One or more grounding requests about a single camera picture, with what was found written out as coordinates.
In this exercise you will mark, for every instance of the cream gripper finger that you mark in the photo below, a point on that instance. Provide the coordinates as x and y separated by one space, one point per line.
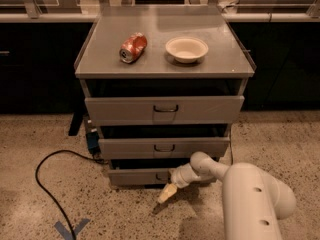
168 191

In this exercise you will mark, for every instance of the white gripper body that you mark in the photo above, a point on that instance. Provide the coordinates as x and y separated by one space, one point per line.
180 179

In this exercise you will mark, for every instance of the grey bottom drawer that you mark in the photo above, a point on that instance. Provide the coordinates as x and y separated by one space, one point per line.
138 177

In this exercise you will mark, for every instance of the grey drawer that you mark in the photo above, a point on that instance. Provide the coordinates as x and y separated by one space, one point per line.
164 110
138 177
158 148

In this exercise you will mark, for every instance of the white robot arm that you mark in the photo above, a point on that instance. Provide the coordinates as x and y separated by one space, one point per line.
253 200

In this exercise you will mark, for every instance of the grey middle drawer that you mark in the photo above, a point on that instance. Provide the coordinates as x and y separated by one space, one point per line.
158 148

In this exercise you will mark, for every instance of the grey drawer cabinet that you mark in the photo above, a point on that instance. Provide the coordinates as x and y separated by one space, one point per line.
223 71

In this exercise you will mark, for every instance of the grey top drawer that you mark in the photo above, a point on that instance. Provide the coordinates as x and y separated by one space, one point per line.
164 110

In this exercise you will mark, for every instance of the blue power adapter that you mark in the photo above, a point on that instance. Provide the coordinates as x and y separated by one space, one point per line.
92 142

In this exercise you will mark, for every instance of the blue tape cross mark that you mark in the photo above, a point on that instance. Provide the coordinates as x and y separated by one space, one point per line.
72 233

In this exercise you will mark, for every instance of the white paper bowl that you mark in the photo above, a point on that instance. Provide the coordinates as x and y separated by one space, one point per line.
186 49

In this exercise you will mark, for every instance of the crushed red soda can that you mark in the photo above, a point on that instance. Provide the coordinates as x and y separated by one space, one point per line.
132 48

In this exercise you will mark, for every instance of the dark lower wall cabinets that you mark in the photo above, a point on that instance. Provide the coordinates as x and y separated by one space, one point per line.
37 66

